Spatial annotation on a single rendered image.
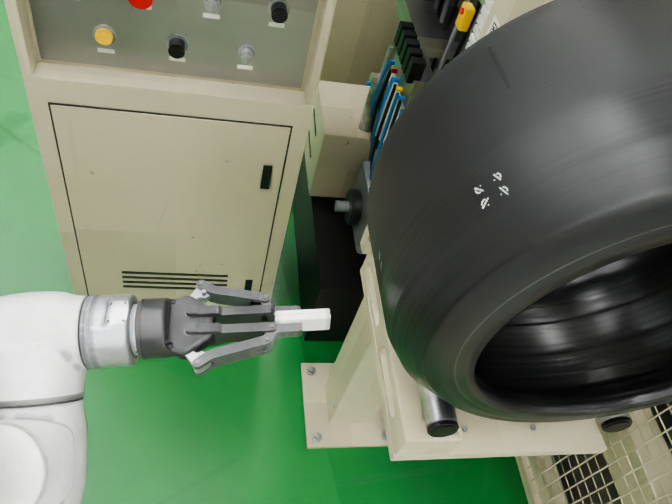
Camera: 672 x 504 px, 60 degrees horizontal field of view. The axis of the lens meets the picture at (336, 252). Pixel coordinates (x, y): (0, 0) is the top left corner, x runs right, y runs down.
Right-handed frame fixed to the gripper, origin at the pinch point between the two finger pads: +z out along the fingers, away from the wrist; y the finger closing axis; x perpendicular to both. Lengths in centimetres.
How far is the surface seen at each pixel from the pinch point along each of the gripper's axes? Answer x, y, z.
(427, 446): 18.6, -11.1, 17.9
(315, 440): 101, 21, 8
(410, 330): -11.3, -8.8, 10.6
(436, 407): 11.2, -8.3, 18.3
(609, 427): 16.8, -11.1, 45.3
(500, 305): -19.9, -11.6, 17.1
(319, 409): 102, 30, 10
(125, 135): 18, 57, -32
